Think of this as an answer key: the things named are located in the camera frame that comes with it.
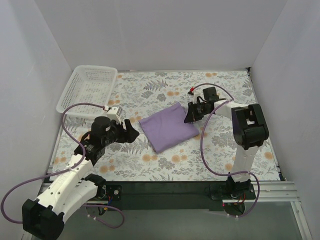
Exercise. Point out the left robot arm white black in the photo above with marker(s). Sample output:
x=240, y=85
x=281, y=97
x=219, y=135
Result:
x=45, y=217

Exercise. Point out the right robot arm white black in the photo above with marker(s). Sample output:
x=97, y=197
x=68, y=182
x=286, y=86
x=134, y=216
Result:
x=250, y=131

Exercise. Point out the purple t shirt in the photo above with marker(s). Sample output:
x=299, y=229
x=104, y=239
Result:
x=166, y=128

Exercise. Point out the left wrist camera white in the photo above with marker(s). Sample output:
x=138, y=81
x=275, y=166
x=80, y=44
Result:
x=114, y=113

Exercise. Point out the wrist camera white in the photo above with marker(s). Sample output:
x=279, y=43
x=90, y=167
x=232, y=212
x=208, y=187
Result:
x=114, y=113
x=194, y=95

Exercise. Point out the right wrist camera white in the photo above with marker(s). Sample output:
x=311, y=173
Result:
x=194, y=95

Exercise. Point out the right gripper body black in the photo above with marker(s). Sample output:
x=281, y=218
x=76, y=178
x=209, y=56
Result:
x=195, y=113

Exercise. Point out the aluminium frame rail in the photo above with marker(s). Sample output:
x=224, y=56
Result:
x=278, y=191

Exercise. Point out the white plastic basket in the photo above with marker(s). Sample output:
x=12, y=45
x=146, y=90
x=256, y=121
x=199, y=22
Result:
x=88, y=84

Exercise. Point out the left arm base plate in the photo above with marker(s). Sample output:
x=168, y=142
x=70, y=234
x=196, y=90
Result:
x=111, y=192

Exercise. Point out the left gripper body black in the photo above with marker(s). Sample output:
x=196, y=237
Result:
x=124, y=130

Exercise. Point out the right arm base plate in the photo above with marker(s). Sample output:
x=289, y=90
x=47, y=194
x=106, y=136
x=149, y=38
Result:
x=219, y=191

